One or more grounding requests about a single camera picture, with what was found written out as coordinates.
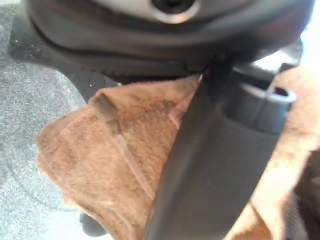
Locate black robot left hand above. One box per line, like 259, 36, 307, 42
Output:
26, 0, 316, 240

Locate orange-brown cloth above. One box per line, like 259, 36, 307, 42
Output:
34, 66, 320, 240

